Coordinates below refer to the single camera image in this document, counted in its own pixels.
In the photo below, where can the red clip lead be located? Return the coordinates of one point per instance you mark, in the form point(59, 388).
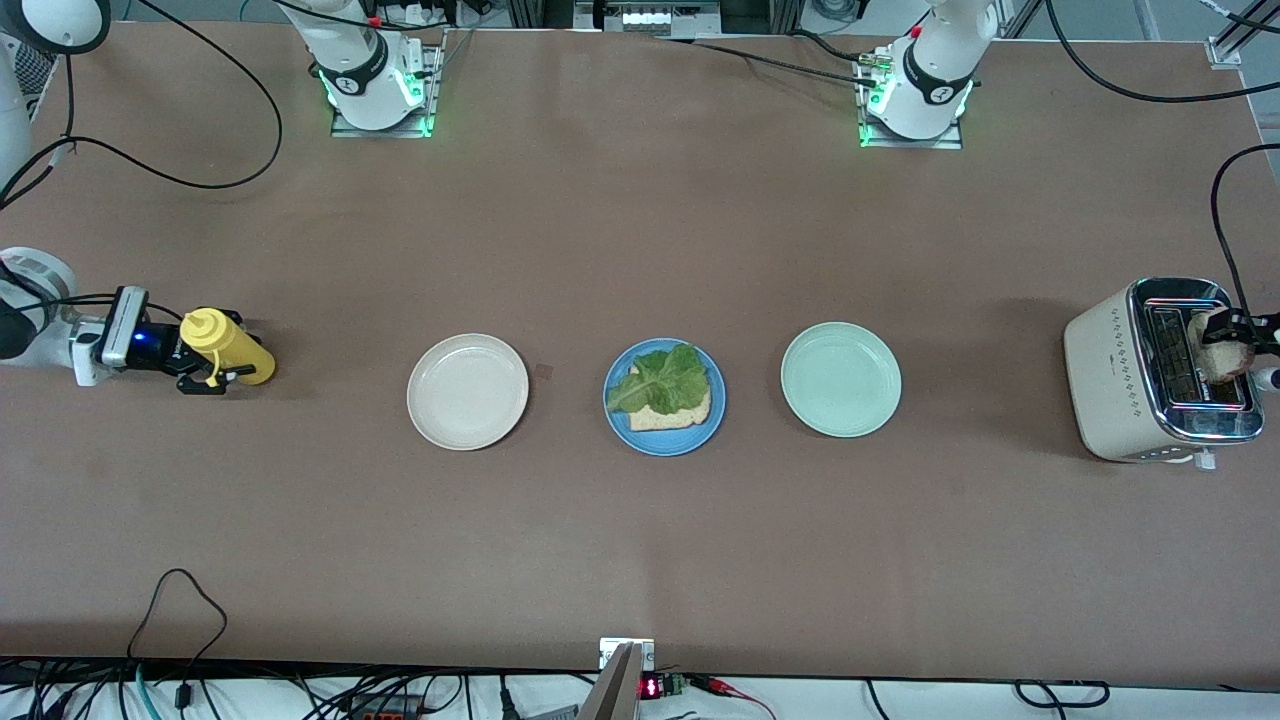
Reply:
point(720, 686)

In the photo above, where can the toasted bread slice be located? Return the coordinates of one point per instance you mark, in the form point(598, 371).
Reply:
point(680, 421)
point(1225, 360)

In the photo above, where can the yellow squeeze mustard bottle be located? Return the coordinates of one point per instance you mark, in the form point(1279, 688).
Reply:
point(245, 355)

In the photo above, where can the power strip with plugs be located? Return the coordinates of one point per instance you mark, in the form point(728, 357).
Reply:
point(420, 12)

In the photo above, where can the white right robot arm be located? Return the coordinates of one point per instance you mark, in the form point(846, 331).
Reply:
point(360, 80)

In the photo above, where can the lit control device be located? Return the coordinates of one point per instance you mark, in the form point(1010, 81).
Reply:
point(645, 18)

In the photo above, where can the beige round plate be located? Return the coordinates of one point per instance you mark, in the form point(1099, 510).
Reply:
point(468, 392)

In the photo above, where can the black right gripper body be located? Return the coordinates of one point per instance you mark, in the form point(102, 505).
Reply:
point(167, 350)

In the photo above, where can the pale green round plate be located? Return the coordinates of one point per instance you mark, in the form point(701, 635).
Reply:
point(841, 380)

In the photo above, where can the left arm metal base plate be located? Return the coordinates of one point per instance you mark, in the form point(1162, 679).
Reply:
point(915, 144)

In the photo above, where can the red LED circuit board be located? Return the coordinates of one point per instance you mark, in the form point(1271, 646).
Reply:
point(660, 687)

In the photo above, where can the metal table corner bracket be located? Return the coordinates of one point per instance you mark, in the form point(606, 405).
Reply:
point(1224, 52)

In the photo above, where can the black mesh chair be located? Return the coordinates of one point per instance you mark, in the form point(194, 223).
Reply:
point(40, 75)

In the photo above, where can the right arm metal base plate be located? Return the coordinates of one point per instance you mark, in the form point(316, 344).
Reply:
point(432, 80)

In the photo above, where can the orange connector box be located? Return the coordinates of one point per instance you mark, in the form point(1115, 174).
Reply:
point(385, 712)

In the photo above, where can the green lettuce leaf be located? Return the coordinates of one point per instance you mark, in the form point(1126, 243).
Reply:
point(665, 375)

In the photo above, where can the cream and chrome toaster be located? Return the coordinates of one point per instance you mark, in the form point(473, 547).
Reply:
point(1110, 380)

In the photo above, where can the blue round plate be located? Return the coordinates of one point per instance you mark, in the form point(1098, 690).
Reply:
point(664, 445)

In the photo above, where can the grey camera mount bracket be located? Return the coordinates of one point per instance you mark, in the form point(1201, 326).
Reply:
point(620, 690)

